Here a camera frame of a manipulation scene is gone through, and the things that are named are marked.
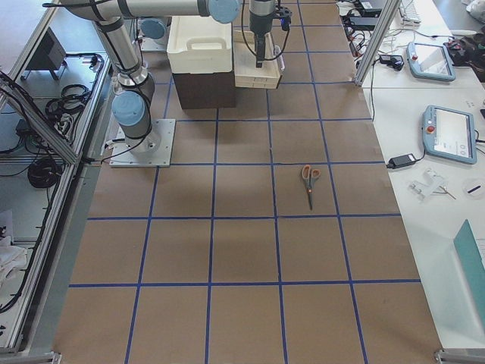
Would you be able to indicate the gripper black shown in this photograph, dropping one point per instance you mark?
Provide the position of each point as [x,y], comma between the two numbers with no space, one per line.
[259,26]

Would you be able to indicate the grey orange scissors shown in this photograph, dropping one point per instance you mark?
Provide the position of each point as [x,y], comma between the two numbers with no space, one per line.
[309,176]

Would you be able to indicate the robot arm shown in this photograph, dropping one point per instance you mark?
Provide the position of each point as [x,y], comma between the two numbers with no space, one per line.
[261,15]
[132,107]

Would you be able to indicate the dark wooden cabinet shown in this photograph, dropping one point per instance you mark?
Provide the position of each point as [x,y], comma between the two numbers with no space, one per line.
[196,91]

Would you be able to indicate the white plastic tray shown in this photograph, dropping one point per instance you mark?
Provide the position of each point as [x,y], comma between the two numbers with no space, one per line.
[199,45]

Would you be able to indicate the far blue teach pendant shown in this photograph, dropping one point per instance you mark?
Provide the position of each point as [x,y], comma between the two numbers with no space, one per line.
[431,62]

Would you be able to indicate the blue teach pendant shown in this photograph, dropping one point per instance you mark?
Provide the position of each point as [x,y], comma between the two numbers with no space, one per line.
[431,62]
[449,133]

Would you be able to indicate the black power adapter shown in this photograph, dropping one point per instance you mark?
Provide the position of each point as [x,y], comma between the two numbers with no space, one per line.
[401,161]

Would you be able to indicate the near blue teach pendant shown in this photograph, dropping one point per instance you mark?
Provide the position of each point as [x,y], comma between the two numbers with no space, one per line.
[449,133]

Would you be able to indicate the teal board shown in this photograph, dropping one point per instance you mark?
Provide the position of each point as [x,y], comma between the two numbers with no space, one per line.
[472,263]

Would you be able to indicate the white crumpled cloth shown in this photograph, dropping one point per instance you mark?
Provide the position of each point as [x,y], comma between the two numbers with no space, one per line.
[13,258]

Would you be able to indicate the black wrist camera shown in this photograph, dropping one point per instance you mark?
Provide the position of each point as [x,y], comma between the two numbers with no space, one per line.
[283,14]

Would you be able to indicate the aluminium frame post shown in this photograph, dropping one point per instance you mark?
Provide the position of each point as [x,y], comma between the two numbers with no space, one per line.
[380,30]

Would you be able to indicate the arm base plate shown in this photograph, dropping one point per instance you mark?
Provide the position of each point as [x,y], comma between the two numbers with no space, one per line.
[154,151]

